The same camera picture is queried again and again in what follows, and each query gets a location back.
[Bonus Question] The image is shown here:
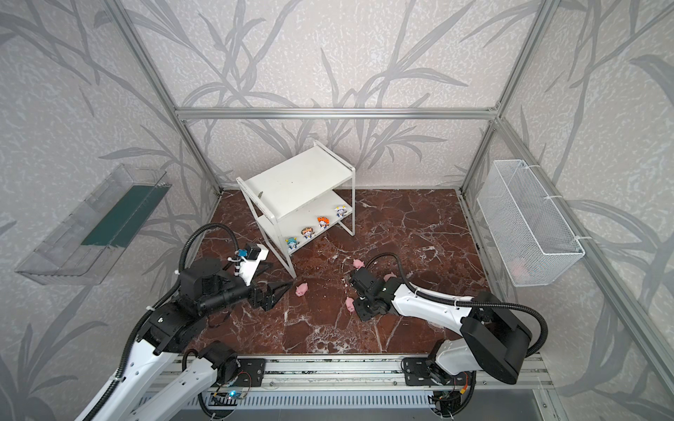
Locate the blue cat figure teal hat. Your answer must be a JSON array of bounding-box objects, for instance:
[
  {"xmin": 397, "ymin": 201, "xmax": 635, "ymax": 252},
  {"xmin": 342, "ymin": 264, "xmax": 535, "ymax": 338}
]
[{"xmin": 285, "ymin": 237, "xmax": 299, "ymax": 251}]

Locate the blue cat figure flower collar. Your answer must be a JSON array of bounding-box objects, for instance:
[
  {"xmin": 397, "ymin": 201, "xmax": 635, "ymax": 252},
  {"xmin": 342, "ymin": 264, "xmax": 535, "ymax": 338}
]
[{"xmin": 301, "ymin": 226, "xmax": 315, "ymax": 240}]

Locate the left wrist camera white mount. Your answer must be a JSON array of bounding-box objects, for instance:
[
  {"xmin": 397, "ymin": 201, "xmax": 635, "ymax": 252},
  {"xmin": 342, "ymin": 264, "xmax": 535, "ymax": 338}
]
[{"xmin": 227, "ymin": 243, "xmax": 270, "ymax": 286}]

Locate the white wire mesh basket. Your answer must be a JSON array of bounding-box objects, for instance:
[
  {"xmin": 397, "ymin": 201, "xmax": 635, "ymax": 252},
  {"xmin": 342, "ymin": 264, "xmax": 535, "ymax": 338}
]
[{"xmin": 477, "ymin": 160, "xmax": 586, "ymax": 287}]

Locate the white two-tier metal shelf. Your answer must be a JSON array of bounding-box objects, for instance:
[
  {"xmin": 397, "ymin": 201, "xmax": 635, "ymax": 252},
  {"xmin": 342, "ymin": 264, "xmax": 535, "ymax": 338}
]
[{"xmin": 236, "ymin": 141, "xmax": 356, "ymax": 278}]

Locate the orange octopus toy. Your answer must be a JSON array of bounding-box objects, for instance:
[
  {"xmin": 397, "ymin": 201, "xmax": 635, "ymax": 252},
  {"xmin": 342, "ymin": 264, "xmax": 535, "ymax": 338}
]
[{"xmin": 317, "ymin": 217, "xmax": 330, "ymax": 229}]

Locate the clear plastic wall bin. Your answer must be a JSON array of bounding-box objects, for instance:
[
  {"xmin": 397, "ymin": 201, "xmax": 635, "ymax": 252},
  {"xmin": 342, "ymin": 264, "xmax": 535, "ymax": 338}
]
[{"xmin": 16, "ymin": 164, "xmax": 172, "ymax": 286}]

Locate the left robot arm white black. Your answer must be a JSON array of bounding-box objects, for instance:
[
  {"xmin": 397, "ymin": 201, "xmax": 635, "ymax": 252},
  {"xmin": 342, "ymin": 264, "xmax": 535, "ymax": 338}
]
[{"xmin": 79, "ymin": 223, "xmax": 292, "ymax": 420}]

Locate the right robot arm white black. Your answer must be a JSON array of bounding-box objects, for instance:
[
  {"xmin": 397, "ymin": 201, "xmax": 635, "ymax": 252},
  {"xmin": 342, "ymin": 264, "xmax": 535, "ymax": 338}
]
[{"xmin": 349, "ymin": 263, "xmax": 549, "ymax": 385}]

